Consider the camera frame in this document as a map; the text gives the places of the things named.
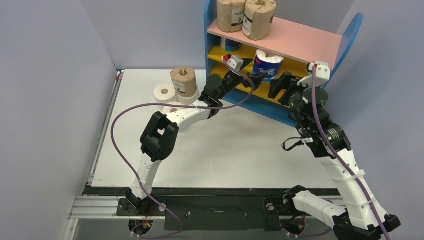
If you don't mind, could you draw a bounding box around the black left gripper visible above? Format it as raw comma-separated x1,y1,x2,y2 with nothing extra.
217,59,267,101

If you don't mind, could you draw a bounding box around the blue plastic tissue roll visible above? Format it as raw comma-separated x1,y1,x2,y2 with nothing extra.
220,37,243,52

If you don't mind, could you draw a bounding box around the brown roll cloud logo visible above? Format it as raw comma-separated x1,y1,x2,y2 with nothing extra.
242,0,277,41

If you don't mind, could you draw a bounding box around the brown roll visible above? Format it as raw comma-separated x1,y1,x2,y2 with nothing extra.
216,0,247,33
170,66,197,98

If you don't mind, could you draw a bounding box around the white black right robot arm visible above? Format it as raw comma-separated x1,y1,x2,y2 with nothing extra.
268,72,401,240

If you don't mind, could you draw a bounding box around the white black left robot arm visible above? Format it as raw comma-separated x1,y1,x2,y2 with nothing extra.
125,57,266,215

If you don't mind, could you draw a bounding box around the colourful wooden shelf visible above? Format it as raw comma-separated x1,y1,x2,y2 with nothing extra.
203,0,364,127

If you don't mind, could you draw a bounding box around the white paper roll under stack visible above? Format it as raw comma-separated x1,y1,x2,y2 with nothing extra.
176,88,200,106

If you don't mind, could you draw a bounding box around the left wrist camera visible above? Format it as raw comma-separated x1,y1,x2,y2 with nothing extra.
222,54,244,71

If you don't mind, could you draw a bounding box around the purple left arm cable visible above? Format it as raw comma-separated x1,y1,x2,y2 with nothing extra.
110,67,256,240

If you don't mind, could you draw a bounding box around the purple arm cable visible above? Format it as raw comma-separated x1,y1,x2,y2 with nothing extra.
110,67,256,240
284,67,393,240

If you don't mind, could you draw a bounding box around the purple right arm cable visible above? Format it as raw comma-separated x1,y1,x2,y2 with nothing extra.
284,67,393,240

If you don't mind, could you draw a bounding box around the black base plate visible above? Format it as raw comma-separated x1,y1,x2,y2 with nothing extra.
82,185,339,232

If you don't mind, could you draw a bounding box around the aluminium rail frame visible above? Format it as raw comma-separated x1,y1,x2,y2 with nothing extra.
65,69,343,240

